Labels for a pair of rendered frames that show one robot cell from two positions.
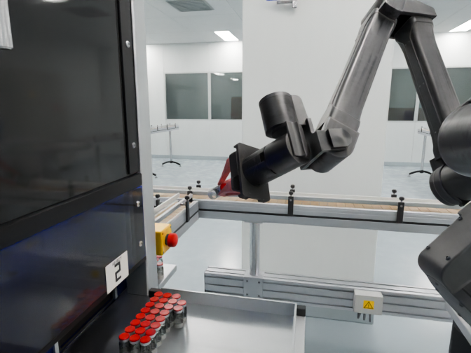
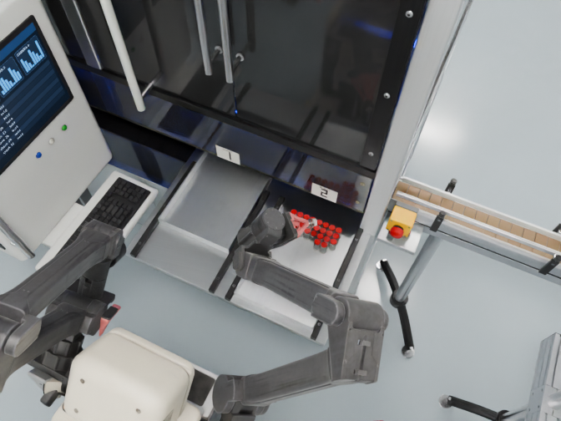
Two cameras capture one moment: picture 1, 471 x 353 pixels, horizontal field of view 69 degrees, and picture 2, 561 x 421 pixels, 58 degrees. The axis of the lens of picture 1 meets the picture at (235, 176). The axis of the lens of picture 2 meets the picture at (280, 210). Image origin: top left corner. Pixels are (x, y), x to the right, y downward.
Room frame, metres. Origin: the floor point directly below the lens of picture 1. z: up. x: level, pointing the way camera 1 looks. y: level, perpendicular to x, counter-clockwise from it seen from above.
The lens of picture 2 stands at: (0.72, -0.60, 2.36)
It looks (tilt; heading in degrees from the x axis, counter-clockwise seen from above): 60 degrees down; 102
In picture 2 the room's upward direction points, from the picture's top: 1 degrees clockwise
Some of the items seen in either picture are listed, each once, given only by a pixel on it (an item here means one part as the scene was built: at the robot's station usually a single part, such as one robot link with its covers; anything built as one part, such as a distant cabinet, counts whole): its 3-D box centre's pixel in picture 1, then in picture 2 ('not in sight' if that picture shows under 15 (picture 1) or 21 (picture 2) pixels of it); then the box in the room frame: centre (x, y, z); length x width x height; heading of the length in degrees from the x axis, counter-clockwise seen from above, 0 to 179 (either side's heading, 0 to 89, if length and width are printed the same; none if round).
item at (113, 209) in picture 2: not in sight; (100, 226); (-0.05, 0.07, 0.82); 0.40 x 0.14 x 0.02; 76
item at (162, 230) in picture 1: (155, 238); (401, 219); (0.93, 0.23, 0.99); 0.08 x 0.07 x 0.07; 78
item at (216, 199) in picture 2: not in sight; (218, 195); (0.33, 0.24, 0.90); 0.34 x 0.26 x 0.04; 78
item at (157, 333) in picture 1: (162, 324); (310, 235); (0.66, 0.16, 0.90); 0.18 x 0.02 x 0.05; 168
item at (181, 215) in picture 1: (154, 226); (495, 229); (1.24, 0.31, 0.92); 0.69 x 0.16 x 0.16; 168
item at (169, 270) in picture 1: (147, 274); (401, 229); (0.96, 0.27, 0.87); 0.14 x 0.13 x 0.02; 78
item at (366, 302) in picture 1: (367, 302); not in sight; (1.41, -0.60, 0.50); 0.12 x 0.05 x 0.09; 78
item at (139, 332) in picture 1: (153, 323); (312, 230); (0.67, 0.18, 0.90); 0.18 x 0.02 x 0.05; 168
